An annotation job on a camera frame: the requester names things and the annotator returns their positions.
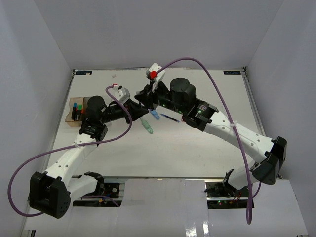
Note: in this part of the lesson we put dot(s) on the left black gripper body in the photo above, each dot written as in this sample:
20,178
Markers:
114,113

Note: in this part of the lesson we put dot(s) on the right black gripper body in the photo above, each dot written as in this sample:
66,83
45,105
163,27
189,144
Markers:
162,98

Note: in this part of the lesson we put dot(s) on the green transparent highlighter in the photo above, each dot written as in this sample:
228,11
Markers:
146,125

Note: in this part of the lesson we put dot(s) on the green cap black highlighter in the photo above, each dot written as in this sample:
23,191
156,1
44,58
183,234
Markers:
78,112

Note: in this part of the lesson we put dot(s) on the blue pen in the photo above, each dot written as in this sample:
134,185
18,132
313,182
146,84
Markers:
169,117

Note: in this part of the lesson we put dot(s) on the blue cap black highlighter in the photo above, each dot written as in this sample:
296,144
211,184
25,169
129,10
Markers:
74,111

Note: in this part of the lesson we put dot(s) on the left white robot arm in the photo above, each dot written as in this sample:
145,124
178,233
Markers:
53,191

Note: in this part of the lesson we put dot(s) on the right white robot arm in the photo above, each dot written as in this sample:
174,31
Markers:
268,155

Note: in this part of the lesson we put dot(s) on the blue transparent highlighter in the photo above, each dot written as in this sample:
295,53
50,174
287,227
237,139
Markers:
154,114

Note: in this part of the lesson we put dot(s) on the grey transparent container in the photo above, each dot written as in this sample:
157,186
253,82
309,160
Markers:
85,101

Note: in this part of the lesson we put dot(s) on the brown transparent container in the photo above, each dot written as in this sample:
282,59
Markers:
68,120

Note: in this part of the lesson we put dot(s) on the left blue table label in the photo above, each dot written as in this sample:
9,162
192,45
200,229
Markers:
83,73

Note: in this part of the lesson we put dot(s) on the blue table label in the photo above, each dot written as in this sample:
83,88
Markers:
83,73
232,72

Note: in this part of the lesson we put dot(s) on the right blue table label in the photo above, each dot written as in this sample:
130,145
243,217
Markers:
232,72

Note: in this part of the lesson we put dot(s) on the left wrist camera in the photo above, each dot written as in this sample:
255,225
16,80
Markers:
122,94

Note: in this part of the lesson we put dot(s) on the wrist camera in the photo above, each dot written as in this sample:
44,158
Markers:
155,74
122,94

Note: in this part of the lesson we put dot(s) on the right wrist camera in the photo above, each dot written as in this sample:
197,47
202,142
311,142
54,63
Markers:
155,74

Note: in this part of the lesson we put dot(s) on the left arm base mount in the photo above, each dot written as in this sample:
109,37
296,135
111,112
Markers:
106,191

